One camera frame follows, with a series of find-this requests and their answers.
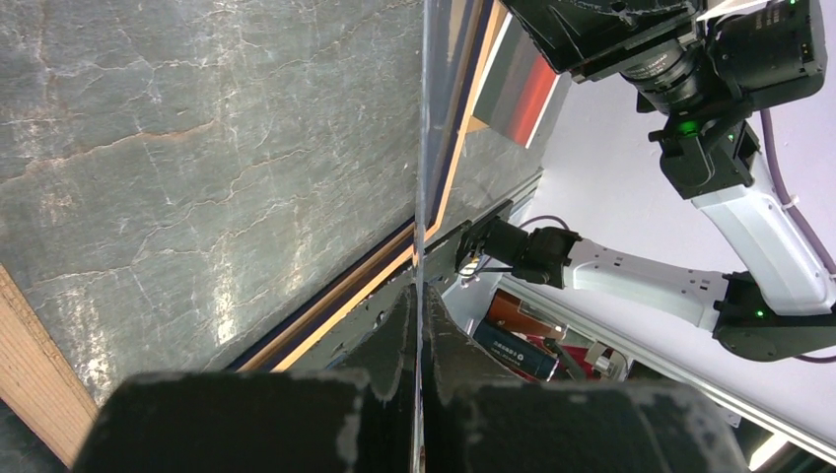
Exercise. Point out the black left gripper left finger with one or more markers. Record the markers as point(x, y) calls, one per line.
point(354, 417)

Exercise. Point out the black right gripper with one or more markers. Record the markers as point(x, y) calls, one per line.
point(769, 57)

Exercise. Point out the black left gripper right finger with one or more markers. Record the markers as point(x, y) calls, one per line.
point(480, 417)

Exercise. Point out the red sunset photo print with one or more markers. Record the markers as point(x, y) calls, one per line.
point(516, 86)

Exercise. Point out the wooden picture frame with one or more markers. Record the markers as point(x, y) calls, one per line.
point(198, 186)

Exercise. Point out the person in red shirt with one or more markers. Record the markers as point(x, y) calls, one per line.
point(597, 361)

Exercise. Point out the brown cardboard backing board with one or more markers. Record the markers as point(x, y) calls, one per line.
point(475, 124)

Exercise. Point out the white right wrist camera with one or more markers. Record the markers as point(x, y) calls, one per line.
point(718, 8)

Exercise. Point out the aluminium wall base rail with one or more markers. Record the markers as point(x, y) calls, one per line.
point(522, 198)

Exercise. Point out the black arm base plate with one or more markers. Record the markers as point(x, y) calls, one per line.
point(446, 257)

